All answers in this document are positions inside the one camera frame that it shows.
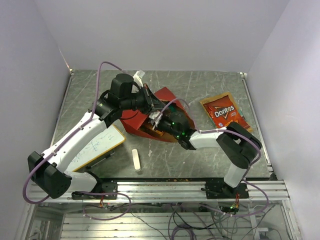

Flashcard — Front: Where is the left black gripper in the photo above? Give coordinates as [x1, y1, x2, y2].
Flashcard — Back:
[121, 84, 169, 116]

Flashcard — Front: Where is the teal snack packet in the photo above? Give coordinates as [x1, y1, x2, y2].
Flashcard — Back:
[168, 104, 178, 112]

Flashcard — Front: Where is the red paper bag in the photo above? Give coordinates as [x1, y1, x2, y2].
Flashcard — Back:
[120, 87, 195, 143]

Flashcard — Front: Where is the gold teal chips bag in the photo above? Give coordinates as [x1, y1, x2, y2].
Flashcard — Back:
[199, 91, 255, 133]

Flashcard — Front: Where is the red Doritos nacho bag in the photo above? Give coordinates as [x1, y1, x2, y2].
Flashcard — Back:
[202, 94, 250, 129]

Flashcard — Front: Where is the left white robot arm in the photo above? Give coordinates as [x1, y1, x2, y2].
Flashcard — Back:
[27, 70, 165, 199]

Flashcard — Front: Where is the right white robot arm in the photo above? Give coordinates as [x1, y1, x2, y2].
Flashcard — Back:
[149, 111, 262, 198]

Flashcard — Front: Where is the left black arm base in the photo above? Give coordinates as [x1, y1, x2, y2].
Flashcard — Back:
[71, 181, 118, 200]

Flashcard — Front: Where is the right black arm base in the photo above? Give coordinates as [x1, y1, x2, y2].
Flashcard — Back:
[201, 179, 249, 199]

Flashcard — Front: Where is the white marker eraser stick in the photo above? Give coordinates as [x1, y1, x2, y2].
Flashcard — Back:
[132, 149, 141, 172]

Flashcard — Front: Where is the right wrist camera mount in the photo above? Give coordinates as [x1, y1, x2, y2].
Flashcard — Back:
[148, 111, 163, 126]

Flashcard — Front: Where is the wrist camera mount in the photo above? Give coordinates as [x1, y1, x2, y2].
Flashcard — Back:
[133, 70, 145, 87]
[148, 111, 163, 126]

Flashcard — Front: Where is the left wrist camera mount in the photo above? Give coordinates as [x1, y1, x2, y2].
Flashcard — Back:
[133, 70, 145, 87]

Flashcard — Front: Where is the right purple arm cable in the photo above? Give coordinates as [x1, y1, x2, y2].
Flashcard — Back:
[156, 97, 270, 218]

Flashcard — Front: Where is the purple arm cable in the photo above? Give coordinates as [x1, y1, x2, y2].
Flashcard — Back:
[156, 97, 270, 218]
[22, 61, 133, 221]

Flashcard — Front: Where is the small whiteboard orange frame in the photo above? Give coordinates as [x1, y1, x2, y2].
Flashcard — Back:
[67, 125, 126, 172]

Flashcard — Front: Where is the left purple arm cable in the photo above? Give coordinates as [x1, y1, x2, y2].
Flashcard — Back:
[22, 61, 133, 221]

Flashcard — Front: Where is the aluminium extrusion frame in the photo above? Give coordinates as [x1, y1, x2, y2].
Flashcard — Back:
[16, 179, 302, 240]

